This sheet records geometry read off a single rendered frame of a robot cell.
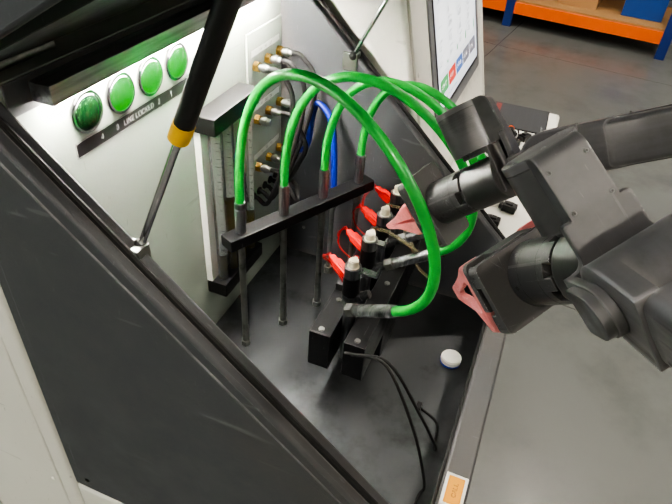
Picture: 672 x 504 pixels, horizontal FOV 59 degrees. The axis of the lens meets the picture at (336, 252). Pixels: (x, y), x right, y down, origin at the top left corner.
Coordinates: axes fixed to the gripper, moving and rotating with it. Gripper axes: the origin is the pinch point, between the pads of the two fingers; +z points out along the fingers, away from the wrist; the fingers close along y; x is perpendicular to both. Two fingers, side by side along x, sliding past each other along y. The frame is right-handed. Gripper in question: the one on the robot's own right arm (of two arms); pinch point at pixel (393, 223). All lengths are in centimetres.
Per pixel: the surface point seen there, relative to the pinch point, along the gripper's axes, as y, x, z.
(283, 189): 12.3, -2.1, 19.3
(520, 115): -4, -98, 26
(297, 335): -13.5, -2.6, 39.5
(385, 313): -8.6, 11.4, -1.1
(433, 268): -4.5, 12.1, -12.8
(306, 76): 22.0, 9.1, -8.1
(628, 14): -8, -527, 115
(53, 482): -10, 43, 55
